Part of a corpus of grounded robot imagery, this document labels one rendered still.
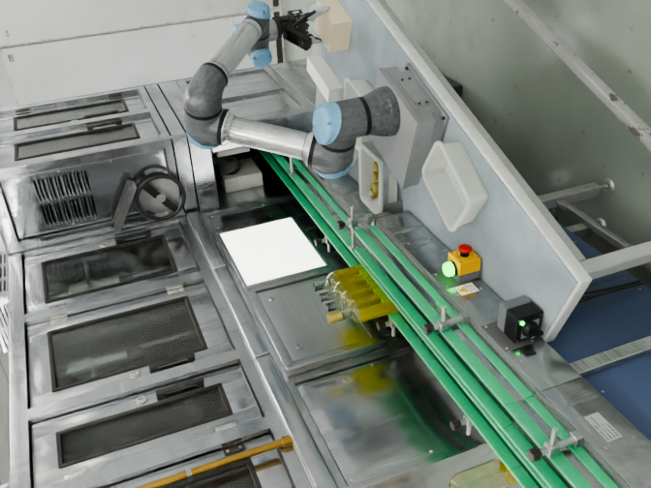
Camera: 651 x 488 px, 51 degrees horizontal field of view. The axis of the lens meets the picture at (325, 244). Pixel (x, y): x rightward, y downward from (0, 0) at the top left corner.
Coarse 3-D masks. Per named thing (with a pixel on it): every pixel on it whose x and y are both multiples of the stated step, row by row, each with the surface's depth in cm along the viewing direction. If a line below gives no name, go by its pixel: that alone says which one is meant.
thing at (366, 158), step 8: (360, 152) 241; (368, 152) 234; (360, 160) 243; (368, 160) 244; (376, 160) 229; (360, 168) 245; (368, 168) 245; (360, 176) 246; (368, 176) 247; (360, 184) 248; (368, 184) 249; (360, 192) 250; (368, 200) 248; (376, 200) 247; (376, 208) 243
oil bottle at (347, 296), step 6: (360, 288) 220; (366, 288) 220; (372, 288) 220; (378, 288) 219; (342, 294) 218; (348, 294) 217; (354, 294) 217; (360, 294) 217; (366, 294) 217; (342, 300) 217; (348, 300) 215
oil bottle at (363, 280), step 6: (360, 276) 225; (366, 276) 225; (342, 282) 223; (348, 282) 223; (354, 282) 223; (360, 282) 223; (366, 282) 222; (372, 282) 223; (336, 288) 221; (342, 288) 220; (348, 288) 220; (354, 288) 221; (336, 294) 221
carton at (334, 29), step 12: (324, 0) 250; (336, 0) 251; (336, 12) 246; (324, 24) 249; (336, 24) 242; (348, 24) 244; (324, 36) 252; (336, 36) 246; (348, 36) 248; (336, 48) 250; (348, 48) 252
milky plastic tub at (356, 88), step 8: (344, 80) 244; (352, 80) 242; (360, 80) 242; (344, 88) 245; (352, 88) 246; (360, 88) 238; (368, 88) 239; (344, 96) 247; (352, 96) 248; (360, 96) 233; (368, 136) 243; (360, 144) 243
